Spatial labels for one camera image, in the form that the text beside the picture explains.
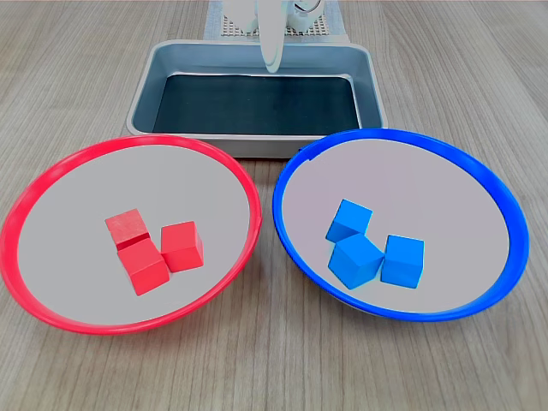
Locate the blue cube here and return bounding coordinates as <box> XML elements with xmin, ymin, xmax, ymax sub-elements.
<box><xmin>378</xmin><ymin>234</ymin><xmax>426</xmax><ymax>289</ymax></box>
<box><xmin>327</xmin><ymin>232</ymin><xmax>386</xmax><ymax>291</ymax></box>
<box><xmin>325</xmin><ymin>198</ymin><xmax>374</xmax><ymax>243</ymax></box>

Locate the red cube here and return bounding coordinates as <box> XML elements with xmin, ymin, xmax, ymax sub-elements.
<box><xmin>160</xmin><ymin>220</ymin><xmax>206</xmax><ymax>274</ymax></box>
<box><xmin>117</xmin><ymin>237</ymin><xmax>171</xmax><ymax>297</ymax></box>
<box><xmin>104</xmin><ymin>208</ymin><xmax>151</xmax><ymax>252</ymax></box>

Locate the white plate blue rim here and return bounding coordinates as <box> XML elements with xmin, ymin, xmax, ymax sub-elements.
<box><xmin>271</xmin><ymin>128</ymin><xmax>531</xmax><ymax>323</ymax></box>

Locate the pale perforated plate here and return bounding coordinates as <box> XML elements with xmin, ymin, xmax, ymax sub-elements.
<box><xmin>220</xmin><ymin>12</ymin><xmax>334</xmax><ymax>39</ymax></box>

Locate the clear tape strip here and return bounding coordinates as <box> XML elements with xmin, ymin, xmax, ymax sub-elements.
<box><xmin>328</xmin><ymin>0</ymin><xmax>348</xmax><ymax>42</ymax></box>
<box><xmin>204</xmin><ymin>0</ymin><xmax>224</xmax><ymax>42</ymax></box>

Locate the black mat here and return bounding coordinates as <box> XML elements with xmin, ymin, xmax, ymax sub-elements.
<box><xmin>152</xmin><ymin>73</ymin><xmax>363</xmax><ymax>135</ymax></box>

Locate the steel tray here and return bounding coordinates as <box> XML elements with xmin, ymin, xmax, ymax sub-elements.
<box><xmin>126</xmin><ymin>39</ymin><xmax>390</xmax><ymax>159</ymax></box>

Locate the white plate red rim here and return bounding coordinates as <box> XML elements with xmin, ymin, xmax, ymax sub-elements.
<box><xmin>0</xmin><ymin>134</ymin><xmax>263</xmax><ymax>337</ymax></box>

